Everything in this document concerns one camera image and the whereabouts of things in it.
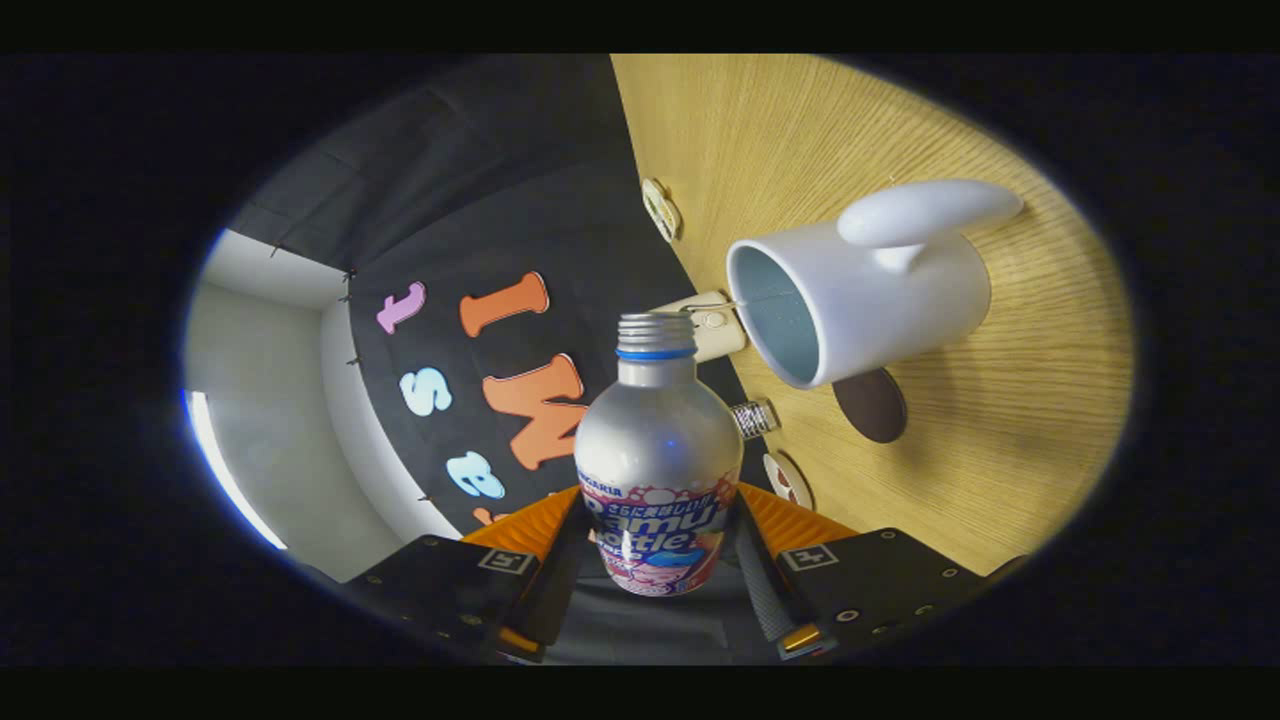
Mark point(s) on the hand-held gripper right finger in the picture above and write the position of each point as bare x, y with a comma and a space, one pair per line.
768, 595

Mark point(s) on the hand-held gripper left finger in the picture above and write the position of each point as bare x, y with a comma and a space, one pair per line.
550, 590

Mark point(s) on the silver juice bottle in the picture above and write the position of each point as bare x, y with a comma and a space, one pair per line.
655, 450

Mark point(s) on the dark brown round coaster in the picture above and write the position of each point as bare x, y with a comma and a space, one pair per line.
875, 408

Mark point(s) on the white cup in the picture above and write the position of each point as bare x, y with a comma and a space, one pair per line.
890, 300

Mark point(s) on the white plate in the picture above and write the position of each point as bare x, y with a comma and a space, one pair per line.
800, 495

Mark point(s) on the red food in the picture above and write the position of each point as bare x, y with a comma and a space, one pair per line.
787, 482

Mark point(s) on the small metal rack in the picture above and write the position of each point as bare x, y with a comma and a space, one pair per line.
755, 418

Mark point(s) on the white toaster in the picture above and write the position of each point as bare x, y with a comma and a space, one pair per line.
718, 335

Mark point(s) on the wooden table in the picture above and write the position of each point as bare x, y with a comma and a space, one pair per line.
1000, 420

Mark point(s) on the large ceiling light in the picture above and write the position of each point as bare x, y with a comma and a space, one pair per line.
225, 470

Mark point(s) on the white compartment tray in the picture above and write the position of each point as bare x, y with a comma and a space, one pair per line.
661, 210

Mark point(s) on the black backdrop cloth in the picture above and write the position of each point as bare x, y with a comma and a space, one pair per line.
500, 180

